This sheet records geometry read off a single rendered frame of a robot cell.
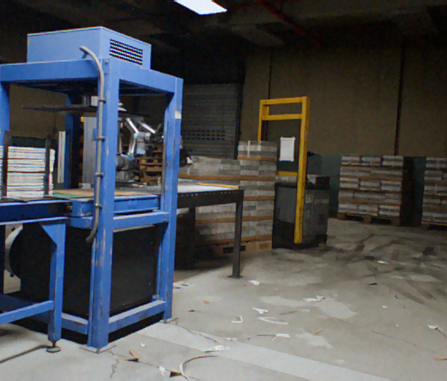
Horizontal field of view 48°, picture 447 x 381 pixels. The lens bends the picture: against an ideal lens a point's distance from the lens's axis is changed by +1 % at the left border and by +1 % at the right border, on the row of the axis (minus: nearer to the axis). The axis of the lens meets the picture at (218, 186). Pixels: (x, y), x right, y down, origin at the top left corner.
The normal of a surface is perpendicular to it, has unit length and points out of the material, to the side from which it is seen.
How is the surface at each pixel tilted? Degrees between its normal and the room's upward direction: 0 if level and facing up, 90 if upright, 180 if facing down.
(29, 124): 90
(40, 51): 90
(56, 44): 90
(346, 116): 90
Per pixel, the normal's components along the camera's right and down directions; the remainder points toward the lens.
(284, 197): -0.74, 0.00
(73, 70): -0.50, 0.02
